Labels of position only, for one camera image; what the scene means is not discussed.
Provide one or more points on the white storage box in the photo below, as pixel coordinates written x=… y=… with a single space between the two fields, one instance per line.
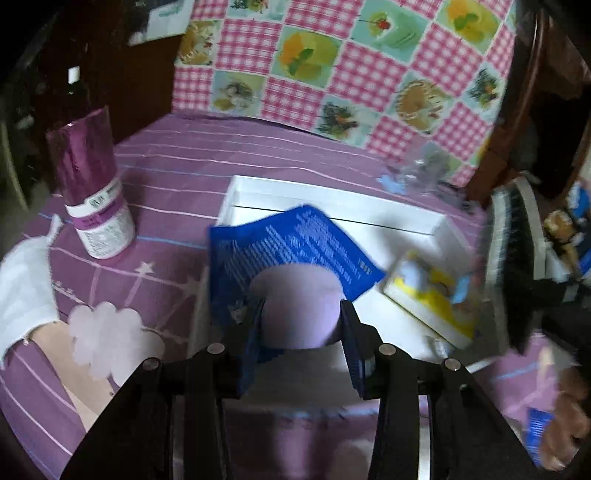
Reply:
x=332 y=198

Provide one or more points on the purple striped tablecloth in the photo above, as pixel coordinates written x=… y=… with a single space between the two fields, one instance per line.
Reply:
x=184 y=152

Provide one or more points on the dark wooden cabinet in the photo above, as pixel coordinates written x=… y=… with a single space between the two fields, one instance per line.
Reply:
x=138 y=69

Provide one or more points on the purple lotion bottle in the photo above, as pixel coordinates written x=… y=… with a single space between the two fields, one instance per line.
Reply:
x=87 y=161

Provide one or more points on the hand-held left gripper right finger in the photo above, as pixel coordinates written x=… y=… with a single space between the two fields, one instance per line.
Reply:
x=353 y=360

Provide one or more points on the pink checked printed cloth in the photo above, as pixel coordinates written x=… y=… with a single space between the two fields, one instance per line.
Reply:
x=323 y=69

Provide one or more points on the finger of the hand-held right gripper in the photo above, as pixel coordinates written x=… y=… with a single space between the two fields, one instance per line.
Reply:
x=526 y=300

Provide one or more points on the brown wooden cabinet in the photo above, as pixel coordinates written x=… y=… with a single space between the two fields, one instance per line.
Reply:
x=531 y=69

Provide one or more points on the blue printed packet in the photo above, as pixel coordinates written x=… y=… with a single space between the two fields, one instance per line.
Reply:
x=295 y=240
x=538 y=434

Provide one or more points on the white cloth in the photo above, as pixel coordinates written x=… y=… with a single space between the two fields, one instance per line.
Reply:
x=23 y=286

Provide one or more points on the yellow white packet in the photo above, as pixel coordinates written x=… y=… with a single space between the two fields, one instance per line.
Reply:
x=429 y=304

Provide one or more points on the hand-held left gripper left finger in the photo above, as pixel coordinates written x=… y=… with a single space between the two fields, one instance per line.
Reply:
x=251 y=337

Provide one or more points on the pale printed bag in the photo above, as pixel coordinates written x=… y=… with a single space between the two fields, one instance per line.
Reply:
x=161 y=18

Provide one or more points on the colourful printed box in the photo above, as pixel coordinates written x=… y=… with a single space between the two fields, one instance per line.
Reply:
x=568 y=230

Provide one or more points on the clear drinking glass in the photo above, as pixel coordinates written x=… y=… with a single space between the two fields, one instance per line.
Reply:
x=425 y=166

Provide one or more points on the green plaid fabric pouch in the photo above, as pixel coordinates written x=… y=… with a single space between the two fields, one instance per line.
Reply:
x=508 y=230

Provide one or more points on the person's right hand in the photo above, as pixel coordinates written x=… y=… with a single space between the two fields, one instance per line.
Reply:
x=570 y=410

